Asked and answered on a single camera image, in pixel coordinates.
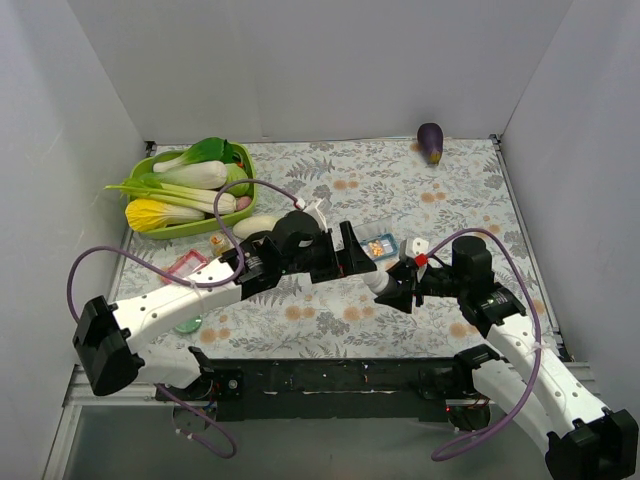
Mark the white radish with leaves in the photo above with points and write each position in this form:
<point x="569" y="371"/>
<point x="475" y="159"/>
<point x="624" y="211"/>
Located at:
<point x="253" y="224"/>

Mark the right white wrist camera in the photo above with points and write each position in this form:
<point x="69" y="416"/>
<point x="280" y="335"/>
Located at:
<point x="416" y="249"/>

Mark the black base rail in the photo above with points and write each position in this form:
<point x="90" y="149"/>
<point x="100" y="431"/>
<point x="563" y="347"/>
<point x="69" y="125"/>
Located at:
<point x="425" y="389"/>

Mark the green bok choy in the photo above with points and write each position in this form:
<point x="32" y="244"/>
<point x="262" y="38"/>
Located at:
<point x="208" y="149"/>

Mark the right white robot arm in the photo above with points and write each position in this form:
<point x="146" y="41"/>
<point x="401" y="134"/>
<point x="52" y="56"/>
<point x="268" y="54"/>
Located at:
<point x="579" y="436"/>

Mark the green round pill case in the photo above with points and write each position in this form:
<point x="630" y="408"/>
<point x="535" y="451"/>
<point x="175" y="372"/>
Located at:
<point x="189" y="326"/>

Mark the light green cabbage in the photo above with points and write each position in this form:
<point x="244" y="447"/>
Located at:
<point x="236" y="173"/>

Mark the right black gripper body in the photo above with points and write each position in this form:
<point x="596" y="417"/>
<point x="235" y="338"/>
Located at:
<point x="409" y="284"/>

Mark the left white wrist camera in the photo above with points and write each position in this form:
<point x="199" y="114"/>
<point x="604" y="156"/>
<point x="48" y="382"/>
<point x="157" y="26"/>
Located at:
<point x="317" y="209"/>

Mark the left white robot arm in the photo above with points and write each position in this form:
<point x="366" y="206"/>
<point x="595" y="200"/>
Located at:
<point x="114" y="340"/>

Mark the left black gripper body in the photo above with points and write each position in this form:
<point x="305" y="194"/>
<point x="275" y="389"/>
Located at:
<point x="341" y="251"/>

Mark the blue rectangular pill box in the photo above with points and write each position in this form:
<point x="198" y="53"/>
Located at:
<point x="376" y="238"/>

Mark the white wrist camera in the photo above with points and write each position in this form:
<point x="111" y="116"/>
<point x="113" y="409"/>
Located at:
<point x="416" y="249"/>
<point x="317" y="209"/>

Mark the pink radish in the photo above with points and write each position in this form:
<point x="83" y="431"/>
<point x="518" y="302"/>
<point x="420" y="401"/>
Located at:
<point x="242" y="203"/>

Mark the white cap pill bottle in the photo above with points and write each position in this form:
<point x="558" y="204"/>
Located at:
<point x="380" y="282"/>

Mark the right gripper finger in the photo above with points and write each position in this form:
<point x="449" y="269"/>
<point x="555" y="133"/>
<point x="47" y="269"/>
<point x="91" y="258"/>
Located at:
<point x="398" y="298"/>
<point x="403" y="270"/>

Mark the pink rectangular pill box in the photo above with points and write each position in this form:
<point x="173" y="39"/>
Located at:
<point x="187" y="264"/>

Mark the purple eggplant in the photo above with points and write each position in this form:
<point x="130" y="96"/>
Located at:
<point x="430" y="139"/>

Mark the green plastic basket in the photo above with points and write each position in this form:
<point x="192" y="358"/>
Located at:
<point x="209" y="224"/>

